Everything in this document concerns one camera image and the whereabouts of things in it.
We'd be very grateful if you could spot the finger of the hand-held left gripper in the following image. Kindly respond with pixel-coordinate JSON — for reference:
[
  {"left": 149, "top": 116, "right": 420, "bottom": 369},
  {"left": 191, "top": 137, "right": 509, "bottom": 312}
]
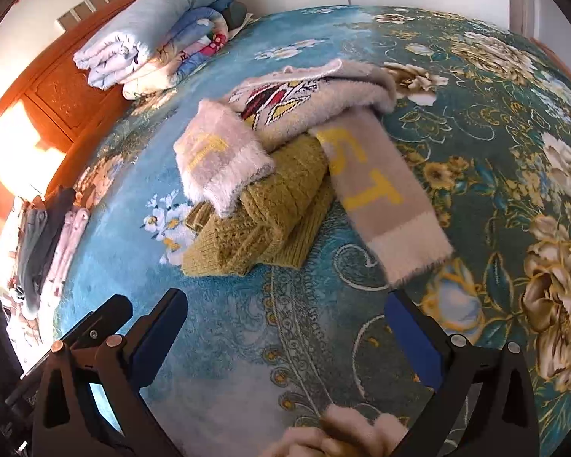
[{"left": 52, "top": 294, "right": 134, "bottom": 358}]

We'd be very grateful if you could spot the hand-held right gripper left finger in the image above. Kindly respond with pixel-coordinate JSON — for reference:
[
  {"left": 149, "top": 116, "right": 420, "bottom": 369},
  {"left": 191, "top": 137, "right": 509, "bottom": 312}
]
[{"left": 31, "top": 288, "right": 188, "bottom": 457}]

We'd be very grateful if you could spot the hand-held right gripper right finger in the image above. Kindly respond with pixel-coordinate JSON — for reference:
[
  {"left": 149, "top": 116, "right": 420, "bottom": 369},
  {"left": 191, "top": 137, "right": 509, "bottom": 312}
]
[{"left": 384, "top": 290, "right": 541, "bottom": 457}]

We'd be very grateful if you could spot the peach patterned sock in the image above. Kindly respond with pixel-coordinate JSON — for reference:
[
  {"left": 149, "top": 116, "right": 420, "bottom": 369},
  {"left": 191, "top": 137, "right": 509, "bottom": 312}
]
[{"left": 174, "top": 58, "right": 454, "bottom": 289}]

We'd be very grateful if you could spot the folded colourful clothes pile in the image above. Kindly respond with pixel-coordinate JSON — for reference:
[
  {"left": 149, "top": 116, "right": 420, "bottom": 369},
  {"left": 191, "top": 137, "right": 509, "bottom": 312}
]
[{"left": 122, "top": 7, "right": 231, "bottom": 101}]

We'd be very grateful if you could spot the person's right hand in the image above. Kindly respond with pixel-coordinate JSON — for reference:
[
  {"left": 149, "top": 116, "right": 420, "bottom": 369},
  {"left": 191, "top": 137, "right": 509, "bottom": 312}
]
[{"left": 259, "top": 404, "right": 412, "bottom": 457}]

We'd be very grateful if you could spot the pink garment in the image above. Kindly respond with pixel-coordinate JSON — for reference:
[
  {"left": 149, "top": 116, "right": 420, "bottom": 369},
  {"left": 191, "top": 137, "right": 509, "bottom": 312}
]
[{"left": 40, "top": 207, "right": 90, "bottom": 296}]

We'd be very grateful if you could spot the grey garment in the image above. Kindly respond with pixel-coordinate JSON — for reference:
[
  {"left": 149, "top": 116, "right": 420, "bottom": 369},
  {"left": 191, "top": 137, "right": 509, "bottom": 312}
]
[{"left": 16, "top": 185, "right": 77, "bottom": 320}]

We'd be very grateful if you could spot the teal floral blanket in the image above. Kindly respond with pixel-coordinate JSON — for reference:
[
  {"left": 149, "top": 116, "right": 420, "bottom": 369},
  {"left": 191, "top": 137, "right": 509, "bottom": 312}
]
[{"left": 52, "top": 5, "right": 571, "bottom": 457}]

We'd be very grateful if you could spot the olive green knitted sweater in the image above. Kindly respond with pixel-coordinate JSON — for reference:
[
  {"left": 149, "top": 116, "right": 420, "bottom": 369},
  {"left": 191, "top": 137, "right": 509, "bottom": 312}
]
[{"left": 182, "top": 134, "right": 336, "bottom": 277}]

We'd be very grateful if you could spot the wooden bed headboard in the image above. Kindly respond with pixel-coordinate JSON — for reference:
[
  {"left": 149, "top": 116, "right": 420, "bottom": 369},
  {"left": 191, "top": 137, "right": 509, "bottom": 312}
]
[{"left": 0, "top": 0, "right": 165, "bottom": 248}]

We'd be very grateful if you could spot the folded light blue quilt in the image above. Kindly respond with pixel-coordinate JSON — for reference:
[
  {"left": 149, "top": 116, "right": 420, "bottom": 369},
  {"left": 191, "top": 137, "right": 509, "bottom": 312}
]
[{"left": 73, "top": 0, "right": 239, "bottom": 89}]

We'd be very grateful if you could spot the dark folded cloth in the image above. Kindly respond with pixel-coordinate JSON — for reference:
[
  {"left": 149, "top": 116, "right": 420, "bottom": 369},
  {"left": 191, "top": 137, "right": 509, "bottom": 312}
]
[{"left": 221, "top": 1, "right": 248, "bottom": 29}]

